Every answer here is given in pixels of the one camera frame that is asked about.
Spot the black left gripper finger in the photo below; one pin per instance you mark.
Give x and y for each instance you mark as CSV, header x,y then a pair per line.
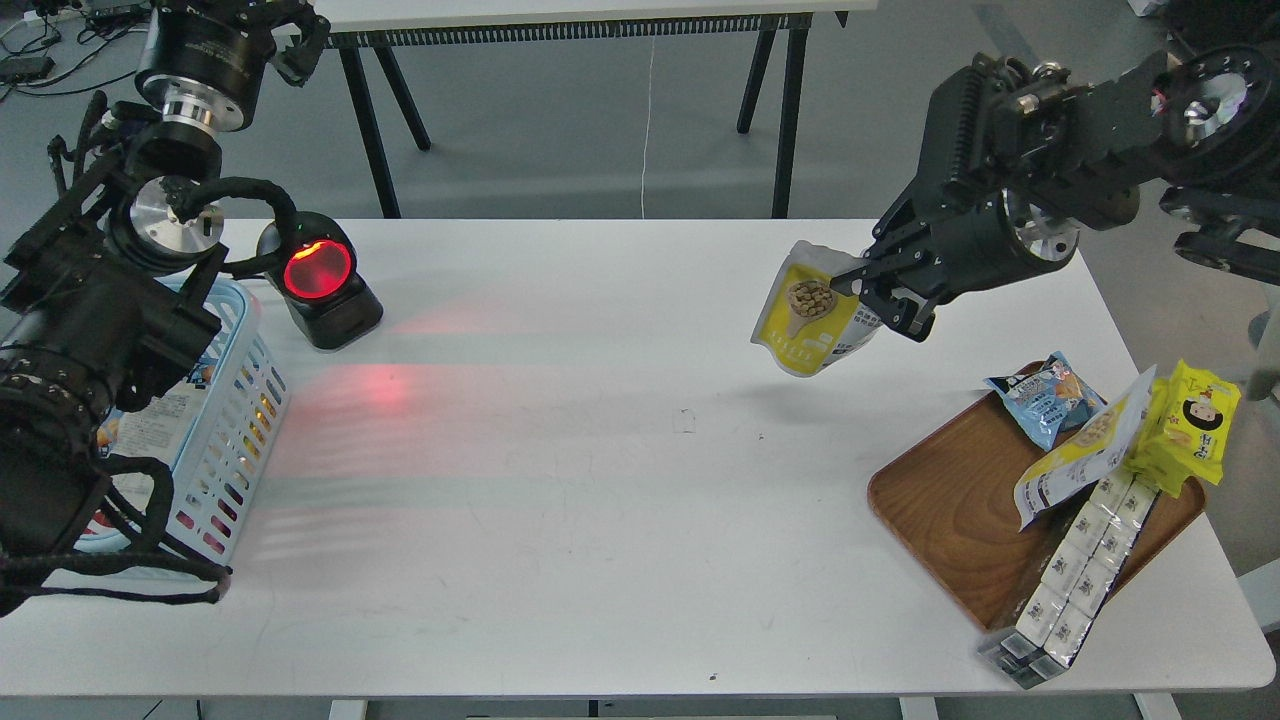
x,y
296,62

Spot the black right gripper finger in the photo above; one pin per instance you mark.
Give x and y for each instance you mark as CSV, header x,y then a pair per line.
x,y
874,275

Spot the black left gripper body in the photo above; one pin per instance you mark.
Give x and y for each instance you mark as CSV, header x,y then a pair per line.
x,y
203,61

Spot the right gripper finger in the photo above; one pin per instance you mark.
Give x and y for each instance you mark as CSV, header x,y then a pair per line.
x,y
902,310

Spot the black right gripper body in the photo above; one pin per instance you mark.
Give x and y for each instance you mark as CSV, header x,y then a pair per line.
x,y
925,257

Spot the yellow white snack pouch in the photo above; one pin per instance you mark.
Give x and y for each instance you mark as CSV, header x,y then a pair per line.
x,y
805,324
1090,455

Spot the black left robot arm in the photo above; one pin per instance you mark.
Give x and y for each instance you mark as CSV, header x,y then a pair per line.
x,y
109,319

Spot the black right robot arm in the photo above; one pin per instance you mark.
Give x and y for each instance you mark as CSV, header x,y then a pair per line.
x,y
1015,160

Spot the blue snack bag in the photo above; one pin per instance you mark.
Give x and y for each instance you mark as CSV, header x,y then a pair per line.
x,y
1047,400

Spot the yellow cartoon snack bag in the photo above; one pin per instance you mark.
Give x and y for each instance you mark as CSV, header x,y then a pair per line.
x,y
1186,431

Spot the white boxed snack multipack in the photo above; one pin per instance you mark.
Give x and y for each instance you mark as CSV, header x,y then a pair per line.
x,y
1065,587

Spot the light blue plastic basket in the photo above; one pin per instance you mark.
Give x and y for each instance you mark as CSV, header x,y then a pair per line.
x,y
219,470

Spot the snack packages in basket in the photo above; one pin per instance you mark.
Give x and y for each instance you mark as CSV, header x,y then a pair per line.
x,y
161,431

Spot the brown wooden tray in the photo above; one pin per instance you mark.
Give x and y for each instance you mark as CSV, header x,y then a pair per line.
x,y
949,500

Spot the black barcode scanner red window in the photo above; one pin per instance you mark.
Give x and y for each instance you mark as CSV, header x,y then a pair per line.
x,y
315,270

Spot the white background table black legs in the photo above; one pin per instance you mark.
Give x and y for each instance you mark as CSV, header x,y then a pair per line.
x,y
381,26

